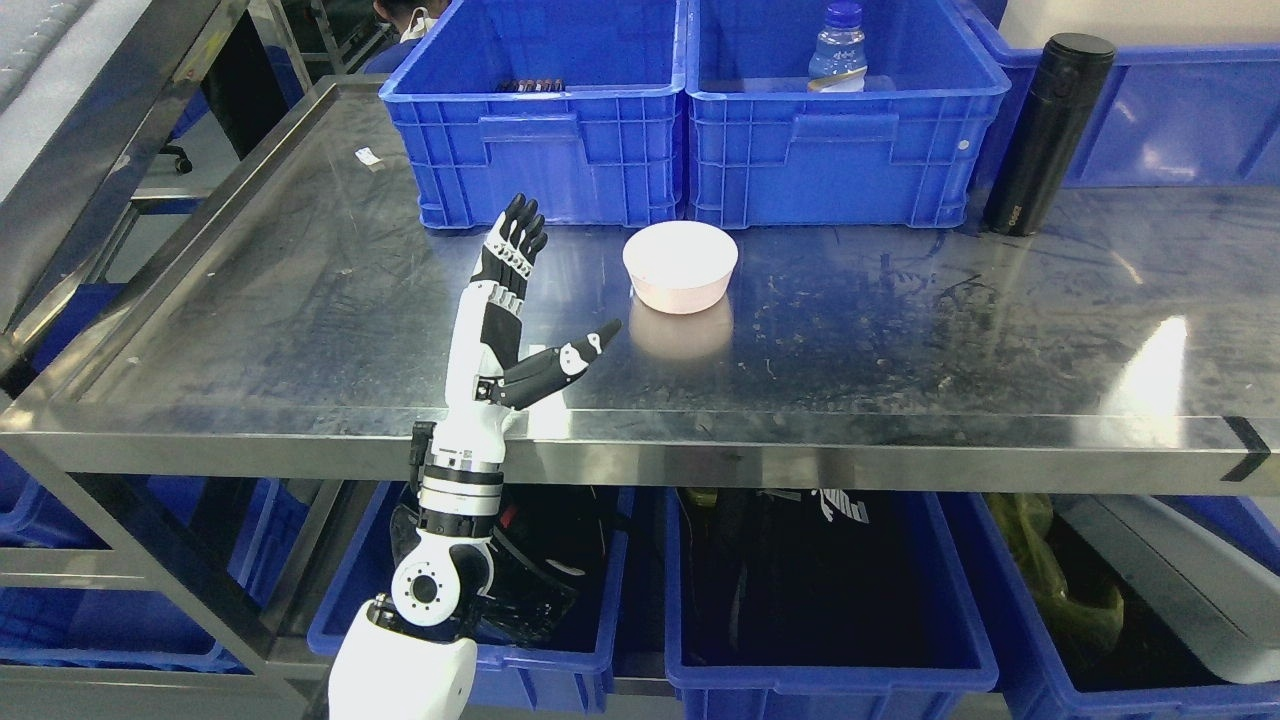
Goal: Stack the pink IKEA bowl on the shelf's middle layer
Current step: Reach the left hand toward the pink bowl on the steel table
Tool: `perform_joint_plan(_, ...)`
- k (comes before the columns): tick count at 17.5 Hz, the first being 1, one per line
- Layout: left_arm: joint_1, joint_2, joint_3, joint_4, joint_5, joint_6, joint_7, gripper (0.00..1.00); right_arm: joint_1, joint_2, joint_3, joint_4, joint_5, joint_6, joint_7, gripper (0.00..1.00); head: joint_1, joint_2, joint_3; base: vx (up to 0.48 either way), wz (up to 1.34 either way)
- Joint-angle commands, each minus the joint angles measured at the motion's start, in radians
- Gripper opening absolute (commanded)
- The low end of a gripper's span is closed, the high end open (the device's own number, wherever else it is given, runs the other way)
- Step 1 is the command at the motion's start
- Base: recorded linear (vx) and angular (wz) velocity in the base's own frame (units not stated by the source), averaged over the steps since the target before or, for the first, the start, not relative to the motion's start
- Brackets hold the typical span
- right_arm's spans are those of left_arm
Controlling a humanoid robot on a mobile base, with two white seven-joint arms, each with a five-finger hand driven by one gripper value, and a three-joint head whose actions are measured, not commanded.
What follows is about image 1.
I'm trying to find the clear water bottle blue cap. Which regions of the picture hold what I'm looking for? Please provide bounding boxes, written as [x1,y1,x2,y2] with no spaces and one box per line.
[806,1,868,94]

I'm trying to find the blue crate with dark items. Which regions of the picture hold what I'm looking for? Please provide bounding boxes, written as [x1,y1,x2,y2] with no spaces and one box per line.
[379,1,690,231]

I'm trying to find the lower blue crate with helmet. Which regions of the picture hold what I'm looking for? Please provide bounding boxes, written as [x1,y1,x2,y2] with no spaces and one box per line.
[306,484,634,714]

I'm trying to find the black bag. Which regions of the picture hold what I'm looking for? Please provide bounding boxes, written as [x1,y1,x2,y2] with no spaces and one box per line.
[677,489,936,667]

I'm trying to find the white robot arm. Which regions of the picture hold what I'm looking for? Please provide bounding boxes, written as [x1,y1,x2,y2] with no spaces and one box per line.
[326,418,506,719]

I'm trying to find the steel rack shelving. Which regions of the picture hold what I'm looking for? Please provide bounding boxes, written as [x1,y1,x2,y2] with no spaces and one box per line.
[1,1,308,400]

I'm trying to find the lower blue crate with bag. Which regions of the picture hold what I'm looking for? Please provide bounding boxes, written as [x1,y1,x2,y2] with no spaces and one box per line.
[664,488,998,719]

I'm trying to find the blue crate behind thermos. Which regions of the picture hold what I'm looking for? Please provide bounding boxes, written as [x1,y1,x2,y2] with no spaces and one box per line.
[957,1,1279,188]

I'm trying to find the black thermos flask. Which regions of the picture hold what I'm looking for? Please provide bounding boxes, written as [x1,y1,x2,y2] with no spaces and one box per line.
[983,33,1117,237]

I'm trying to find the steel table shelf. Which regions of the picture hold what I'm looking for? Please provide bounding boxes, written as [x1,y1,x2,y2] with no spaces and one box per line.
[3,78,1277,717]

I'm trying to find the blue crate with bottle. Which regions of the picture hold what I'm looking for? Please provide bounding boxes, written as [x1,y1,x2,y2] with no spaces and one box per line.
[686,1,1010,229]

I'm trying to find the pink plastic bowl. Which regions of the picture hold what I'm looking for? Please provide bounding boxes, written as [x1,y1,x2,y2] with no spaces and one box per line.
[622,220,740,315]

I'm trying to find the lower right blue crate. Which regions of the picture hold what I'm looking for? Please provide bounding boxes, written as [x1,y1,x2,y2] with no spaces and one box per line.
[940,493,1279,719]

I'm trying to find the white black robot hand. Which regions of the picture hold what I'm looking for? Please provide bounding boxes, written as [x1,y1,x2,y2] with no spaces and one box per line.
[429,193,623,473]

